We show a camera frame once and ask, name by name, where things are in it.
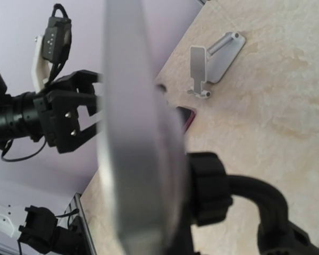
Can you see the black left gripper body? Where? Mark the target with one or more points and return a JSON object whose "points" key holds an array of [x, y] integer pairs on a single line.
{"points": [[57, 105]]}

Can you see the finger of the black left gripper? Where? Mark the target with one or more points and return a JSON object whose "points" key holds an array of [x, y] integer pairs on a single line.
{"points": [[91, 101], [90, 125]]}

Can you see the black phone with silver back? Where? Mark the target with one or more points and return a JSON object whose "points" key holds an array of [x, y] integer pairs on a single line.
{"points": [[142, 163]]}

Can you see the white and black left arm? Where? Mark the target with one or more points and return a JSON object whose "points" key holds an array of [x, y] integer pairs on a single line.
{"points": [[34, 226]]}

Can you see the black round stand base rear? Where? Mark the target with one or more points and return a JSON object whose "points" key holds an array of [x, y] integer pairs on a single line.
{"points": [[212, 194]]}

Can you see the white folding phone stand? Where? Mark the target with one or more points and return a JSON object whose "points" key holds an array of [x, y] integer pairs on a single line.
{"points": [[210, 64]]}

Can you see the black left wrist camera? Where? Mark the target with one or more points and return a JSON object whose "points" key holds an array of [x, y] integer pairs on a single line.
{"points": [[57, 38]]}

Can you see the aluminium front rail base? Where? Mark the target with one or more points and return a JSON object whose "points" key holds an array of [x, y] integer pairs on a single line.
{"points": [[79, 220]]}

